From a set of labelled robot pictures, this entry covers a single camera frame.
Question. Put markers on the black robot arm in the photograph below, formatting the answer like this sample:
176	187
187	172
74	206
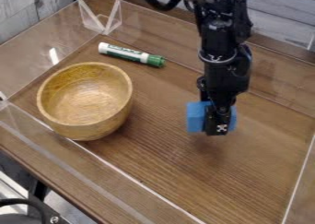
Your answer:
225	28

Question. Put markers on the green and white marker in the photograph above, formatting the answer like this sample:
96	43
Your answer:
144	58

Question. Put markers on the blue rectangular block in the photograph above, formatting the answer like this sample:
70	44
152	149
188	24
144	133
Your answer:
195	116

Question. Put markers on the clear acrylic corner bracket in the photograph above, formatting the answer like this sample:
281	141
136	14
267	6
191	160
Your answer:
99	22

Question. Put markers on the brown wooden bowl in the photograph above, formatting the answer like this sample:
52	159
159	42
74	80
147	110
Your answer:
84	100

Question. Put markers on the black table leg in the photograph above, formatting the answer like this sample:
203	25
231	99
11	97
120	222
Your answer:
40	190

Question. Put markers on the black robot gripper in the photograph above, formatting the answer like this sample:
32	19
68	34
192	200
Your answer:
221	84

